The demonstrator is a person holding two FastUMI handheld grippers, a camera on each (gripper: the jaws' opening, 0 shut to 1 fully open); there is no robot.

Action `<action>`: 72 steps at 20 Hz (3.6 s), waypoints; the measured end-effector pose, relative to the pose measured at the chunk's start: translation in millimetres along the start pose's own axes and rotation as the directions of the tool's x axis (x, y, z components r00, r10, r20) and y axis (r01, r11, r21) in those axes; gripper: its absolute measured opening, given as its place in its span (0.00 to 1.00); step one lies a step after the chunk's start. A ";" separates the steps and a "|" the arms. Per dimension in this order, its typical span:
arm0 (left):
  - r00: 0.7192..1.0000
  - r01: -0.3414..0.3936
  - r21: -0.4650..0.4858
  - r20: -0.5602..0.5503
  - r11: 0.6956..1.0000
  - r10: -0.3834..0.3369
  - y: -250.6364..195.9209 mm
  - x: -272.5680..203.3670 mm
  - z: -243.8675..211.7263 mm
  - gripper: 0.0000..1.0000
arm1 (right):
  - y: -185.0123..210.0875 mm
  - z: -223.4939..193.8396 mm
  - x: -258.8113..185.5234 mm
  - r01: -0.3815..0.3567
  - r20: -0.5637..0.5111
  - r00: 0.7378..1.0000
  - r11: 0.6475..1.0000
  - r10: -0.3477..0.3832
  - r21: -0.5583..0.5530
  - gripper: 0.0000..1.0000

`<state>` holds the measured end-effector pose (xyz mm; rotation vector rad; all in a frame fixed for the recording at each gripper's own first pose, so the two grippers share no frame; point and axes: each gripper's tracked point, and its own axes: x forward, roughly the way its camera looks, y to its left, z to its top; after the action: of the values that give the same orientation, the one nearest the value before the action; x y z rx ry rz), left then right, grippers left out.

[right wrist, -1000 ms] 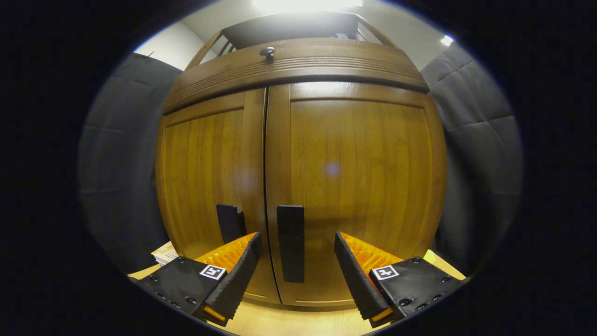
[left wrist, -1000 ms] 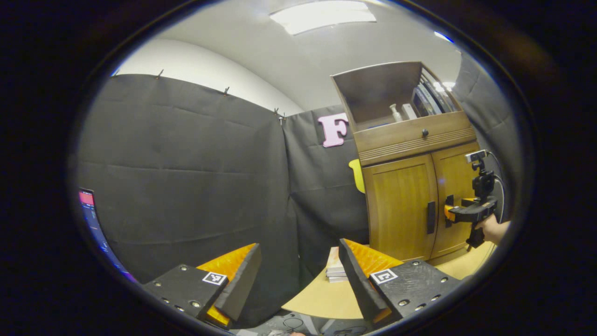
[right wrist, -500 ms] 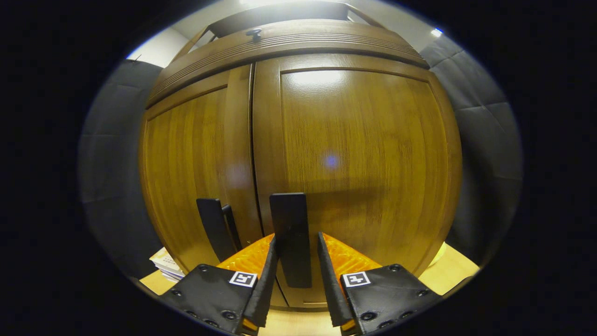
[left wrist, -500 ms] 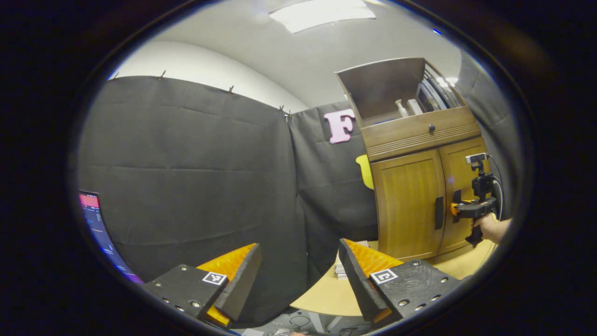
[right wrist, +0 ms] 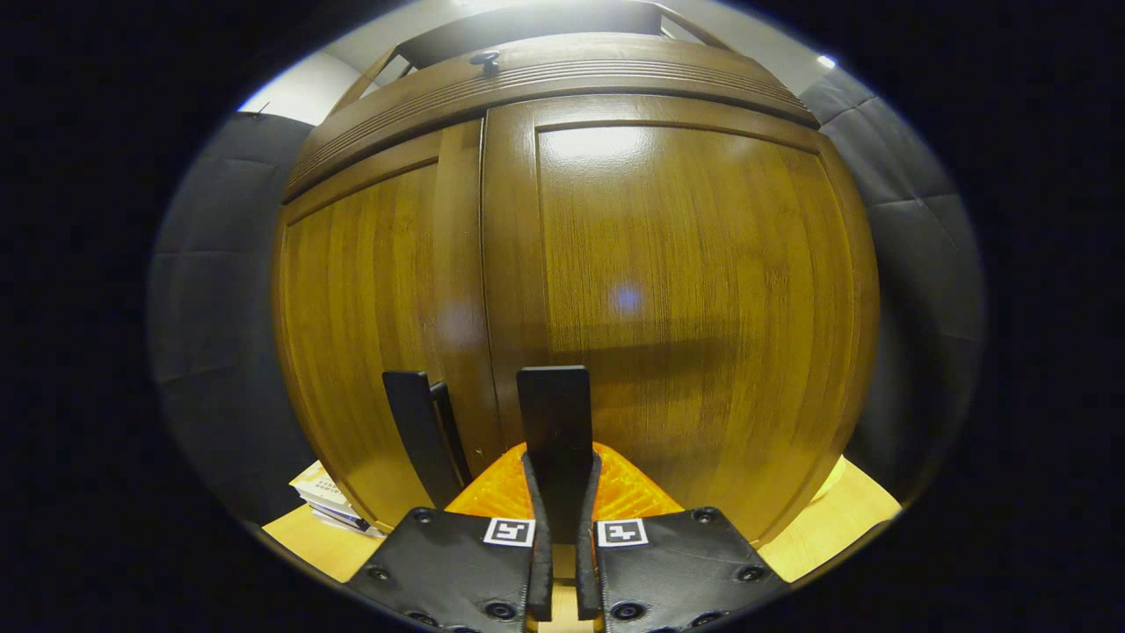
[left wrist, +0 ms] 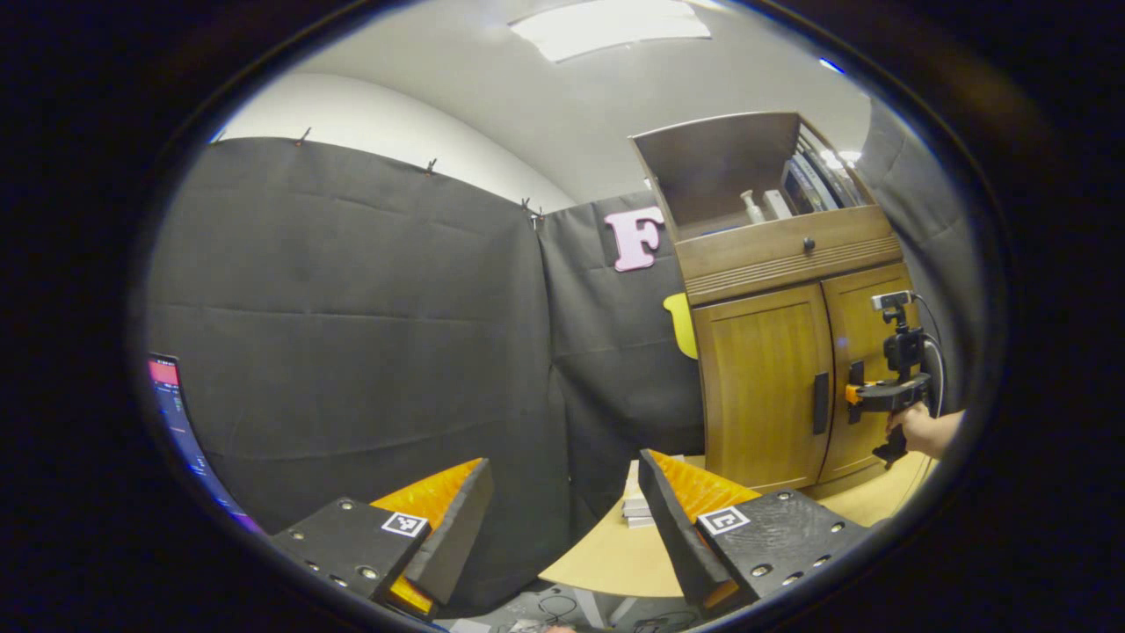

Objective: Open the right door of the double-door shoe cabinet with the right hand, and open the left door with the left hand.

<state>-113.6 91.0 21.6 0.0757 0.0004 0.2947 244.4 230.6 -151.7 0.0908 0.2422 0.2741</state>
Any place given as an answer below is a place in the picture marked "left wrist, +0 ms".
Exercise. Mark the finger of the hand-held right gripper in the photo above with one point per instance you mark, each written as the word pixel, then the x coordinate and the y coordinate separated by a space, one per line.
pixel 874 397

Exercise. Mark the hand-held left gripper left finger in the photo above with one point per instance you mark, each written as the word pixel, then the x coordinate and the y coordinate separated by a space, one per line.
pixel 457 536

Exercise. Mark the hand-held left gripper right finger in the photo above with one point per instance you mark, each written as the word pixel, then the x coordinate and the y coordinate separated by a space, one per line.
pixel 677 536

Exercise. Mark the wooden shoe cabinet door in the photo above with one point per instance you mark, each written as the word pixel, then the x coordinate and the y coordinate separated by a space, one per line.
pixel 756 387
pixel 866 338

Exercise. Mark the wooden double-door shoe cabinet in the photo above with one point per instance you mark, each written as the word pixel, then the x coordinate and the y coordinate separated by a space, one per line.
pixel 703 167

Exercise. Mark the wooden cabinet drawer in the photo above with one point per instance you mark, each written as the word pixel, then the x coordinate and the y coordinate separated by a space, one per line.
pixel 756 251

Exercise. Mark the small stack of books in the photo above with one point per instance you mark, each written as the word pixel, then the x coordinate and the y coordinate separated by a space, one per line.
pixel 635 505

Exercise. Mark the small white box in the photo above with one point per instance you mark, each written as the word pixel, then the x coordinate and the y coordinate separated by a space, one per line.
pixel 777 205

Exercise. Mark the row of upright books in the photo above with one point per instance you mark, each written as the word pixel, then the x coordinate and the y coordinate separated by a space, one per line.
pixel 804 185

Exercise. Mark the white pump bottle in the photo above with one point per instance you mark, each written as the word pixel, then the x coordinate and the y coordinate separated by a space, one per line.
pixel 753 209

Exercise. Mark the black backdrop cloth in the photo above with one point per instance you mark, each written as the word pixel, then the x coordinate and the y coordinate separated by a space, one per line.
pixel 352 308

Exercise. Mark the small ceiling light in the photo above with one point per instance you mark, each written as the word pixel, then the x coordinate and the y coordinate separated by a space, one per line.
pixel 831 65

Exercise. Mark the computer monitor screen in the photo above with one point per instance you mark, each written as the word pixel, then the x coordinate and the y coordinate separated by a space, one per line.
pixel 171 404

